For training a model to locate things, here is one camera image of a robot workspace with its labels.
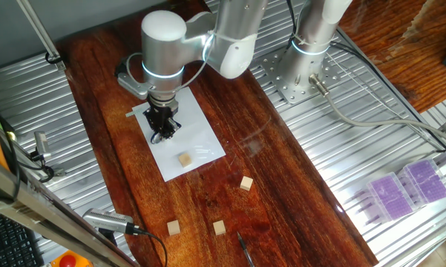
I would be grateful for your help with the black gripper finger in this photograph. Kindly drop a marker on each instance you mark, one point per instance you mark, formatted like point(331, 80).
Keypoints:
point(157, 135)
point(171, 128)

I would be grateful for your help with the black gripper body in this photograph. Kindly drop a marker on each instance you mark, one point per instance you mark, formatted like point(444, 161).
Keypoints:
point(161, 113)

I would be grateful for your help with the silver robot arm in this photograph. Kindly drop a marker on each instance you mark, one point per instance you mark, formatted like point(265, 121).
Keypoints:
point(163, 44)

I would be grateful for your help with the green patterned tape strip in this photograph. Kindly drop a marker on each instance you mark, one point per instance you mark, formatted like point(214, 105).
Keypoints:
point(131, 114)

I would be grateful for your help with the white paper sheet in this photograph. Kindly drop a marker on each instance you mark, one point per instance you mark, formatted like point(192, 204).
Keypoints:
point(200, 141)

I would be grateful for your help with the wooden cube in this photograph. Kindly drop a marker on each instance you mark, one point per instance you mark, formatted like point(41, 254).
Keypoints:
point(173, 227)
point(246, 183)
point(185, 159)
point(219, 227)

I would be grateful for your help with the black pen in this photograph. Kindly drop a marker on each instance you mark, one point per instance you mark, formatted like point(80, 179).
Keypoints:
point(245, 248)

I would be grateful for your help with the grey metal pole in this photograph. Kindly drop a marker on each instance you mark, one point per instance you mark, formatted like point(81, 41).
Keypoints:
point(36, 26)

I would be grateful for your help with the orange emergency stop box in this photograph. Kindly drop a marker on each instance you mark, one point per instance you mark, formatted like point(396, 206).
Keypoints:
point(68, 260)

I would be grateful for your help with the black keyboard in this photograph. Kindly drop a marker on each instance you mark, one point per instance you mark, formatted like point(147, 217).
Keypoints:
point(7, 241)

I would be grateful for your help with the clear box with purple contents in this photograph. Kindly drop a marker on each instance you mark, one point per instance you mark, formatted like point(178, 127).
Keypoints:
point(391, 196)
point(426, 181)

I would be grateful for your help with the wrist camera with grey bracket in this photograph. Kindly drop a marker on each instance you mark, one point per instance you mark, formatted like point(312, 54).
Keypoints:
point(131, 86)

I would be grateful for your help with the silver camera on stand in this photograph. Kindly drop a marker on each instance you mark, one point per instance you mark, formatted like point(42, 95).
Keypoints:
point(107, 219)

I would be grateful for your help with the small camera on bracket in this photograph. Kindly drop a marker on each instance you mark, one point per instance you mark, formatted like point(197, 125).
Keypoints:
point(42, 144)

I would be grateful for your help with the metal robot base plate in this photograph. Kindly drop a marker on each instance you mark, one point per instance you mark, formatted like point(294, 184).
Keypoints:
point(282, 81)

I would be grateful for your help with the metal frame beam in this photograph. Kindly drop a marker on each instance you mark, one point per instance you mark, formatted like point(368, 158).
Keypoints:
point(41, 207)

